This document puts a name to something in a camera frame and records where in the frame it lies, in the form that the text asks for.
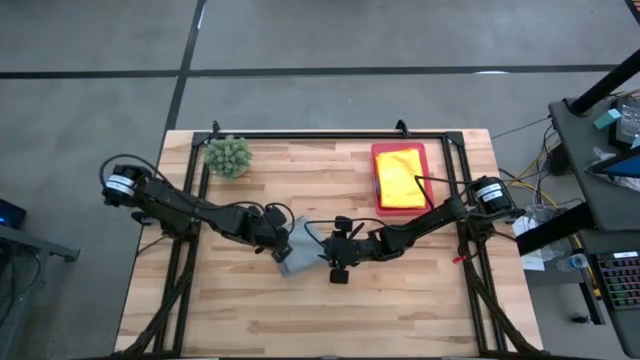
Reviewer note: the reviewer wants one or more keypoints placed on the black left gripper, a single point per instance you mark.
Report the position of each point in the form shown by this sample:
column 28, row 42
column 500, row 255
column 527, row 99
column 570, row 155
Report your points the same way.
column 267, row 230

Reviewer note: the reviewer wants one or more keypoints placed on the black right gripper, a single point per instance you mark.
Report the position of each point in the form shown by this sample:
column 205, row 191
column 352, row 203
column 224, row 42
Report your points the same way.
column 347, row 250

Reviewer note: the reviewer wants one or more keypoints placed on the grey microfiber towel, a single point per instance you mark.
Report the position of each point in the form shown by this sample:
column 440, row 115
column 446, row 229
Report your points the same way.
column 305, row 250

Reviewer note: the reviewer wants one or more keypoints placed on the yellow microfiber towel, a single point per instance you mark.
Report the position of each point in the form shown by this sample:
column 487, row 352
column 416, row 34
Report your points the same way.
column 400, row 175

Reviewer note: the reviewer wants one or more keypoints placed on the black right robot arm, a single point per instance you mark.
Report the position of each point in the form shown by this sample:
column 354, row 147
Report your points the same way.
column 430, row 220

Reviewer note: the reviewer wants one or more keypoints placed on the pink plastic bin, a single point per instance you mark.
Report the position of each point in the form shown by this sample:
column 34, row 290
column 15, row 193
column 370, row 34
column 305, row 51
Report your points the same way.
column 402, row 212

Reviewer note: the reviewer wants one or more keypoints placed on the potted green plant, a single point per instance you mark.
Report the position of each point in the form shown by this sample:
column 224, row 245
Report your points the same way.
column 227, row 156

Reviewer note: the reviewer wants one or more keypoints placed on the small red tag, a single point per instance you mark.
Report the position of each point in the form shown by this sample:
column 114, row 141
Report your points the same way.
column 457, row 259

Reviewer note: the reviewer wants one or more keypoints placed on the white paper sheet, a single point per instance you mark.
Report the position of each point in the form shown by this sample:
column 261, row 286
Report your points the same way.
column 532, row 263

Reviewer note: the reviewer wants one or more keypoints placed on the clear plastic bottle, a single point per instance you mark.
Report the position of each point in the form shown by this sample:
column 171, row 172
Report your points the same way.
column 575, row 262

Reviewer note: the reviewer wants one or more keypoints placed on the black side desk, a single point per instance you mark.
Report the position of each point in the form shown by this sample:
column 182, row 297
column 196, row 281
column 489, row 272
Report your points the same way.
column 580, row 165

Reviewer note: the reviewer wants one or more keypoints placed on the black device with blue light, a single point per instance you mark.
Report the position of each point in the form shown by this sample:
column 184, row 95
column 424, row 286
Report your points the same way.
column 10, row 215

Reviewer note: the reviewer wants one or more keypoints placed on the tablet with blue screen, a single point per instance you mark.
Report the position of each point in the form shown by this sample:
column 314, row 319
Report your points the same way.
column 622, row 167

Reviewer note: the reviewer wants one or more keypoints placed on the small teal box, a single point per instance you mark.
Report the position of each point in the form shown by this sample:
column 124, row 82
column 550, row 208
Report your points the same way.
column 606, row 119

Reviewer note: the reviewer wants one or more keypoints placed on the black slanted pole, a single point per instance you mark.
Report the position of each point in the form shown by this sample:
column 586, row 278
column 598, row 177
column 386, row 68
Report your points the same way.
column 605, row 82

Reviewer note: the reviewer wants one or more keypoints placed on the black electronic device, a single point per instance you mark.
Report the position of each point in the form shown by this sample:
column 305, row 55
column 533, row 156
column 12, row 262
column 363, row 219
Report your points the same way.
column 627, row 122

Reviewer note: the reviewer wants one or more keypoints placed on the black frame clamp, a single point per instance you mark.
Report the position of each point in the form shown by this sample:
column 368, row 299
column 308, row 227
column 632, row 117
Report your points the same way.
column 402, row 128
column 215, row 128

